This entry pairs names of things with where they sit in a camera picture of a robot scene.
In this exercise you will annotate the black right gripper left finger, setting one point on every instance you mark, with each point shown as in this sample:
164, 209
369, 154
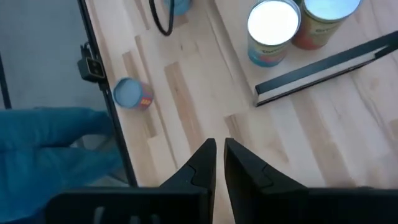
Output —
186, 202

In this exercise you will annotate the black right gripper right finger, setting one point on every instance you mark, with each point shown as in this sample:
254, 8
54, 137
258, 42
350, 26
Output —
280, 205

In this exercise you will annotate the blue tomatoes can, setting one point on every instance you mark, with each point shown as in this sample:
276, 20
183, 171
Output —
273, 21

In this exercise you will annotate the short light blue can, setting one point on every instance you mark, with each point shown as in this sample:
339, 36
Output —
180, 6

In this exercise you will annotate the orange peaches can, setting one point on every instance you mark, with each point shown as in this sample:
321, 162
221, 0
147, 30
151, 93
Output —
329, 9

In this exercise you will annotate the teal pink smiley can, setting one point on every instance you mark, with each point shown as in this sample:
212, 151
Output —
129, 93

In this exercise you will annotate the blue-grey garment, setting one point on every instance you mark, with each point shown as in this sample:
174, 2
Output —
46, 155

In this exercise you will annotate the wooden shelf black metal frame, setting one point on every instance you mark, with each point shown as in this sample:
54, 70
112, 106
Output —
326, 65

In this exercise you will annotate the small black table camera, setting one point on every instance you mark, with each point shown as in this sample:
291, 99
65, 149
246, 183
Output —
93, 68

